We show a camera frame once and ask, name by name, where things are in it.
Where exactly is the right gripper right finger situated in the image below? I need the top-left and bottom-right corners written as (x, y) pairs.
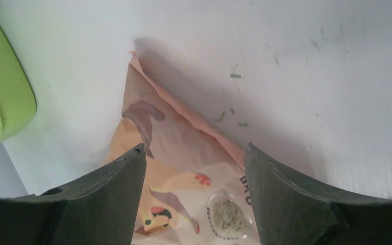
top-left (244, 144), bottom-right (392, 244)

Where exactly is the pink cat litter bag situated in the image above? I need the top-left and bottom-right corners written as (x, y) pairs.
top-left (103, 55), bottom-right (260, 244)

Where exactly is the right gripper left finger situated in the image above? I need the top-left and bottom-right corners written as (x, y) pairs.
top-left (0, 144), bottom-right (146, 244)

